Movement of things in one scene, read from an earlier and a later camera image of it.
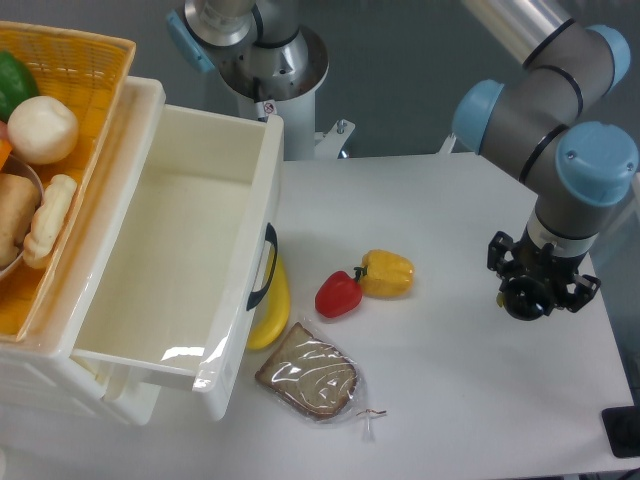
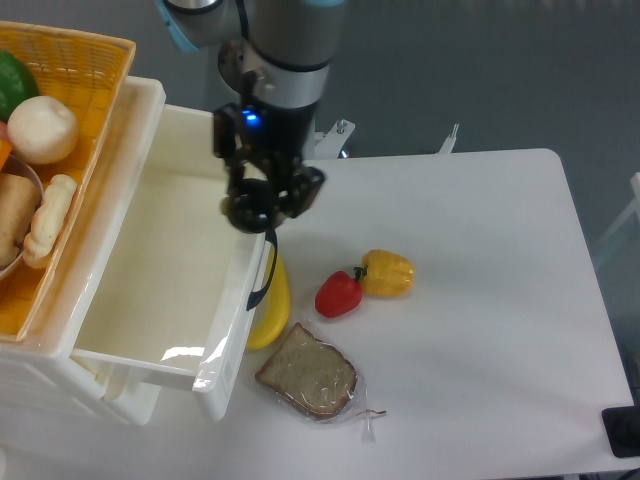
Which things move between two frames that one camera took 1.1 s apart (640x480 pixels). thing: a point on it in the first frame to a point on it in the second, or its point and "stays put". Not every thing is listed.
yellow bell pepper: [385, 274] stays put
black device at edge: [622, 427] stays put
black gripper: [543, 262] to [283, 132]
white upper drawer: [196, 252] stays put
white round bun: [42, 130] stays put
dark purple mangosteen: [524, 298] to [253, 206]
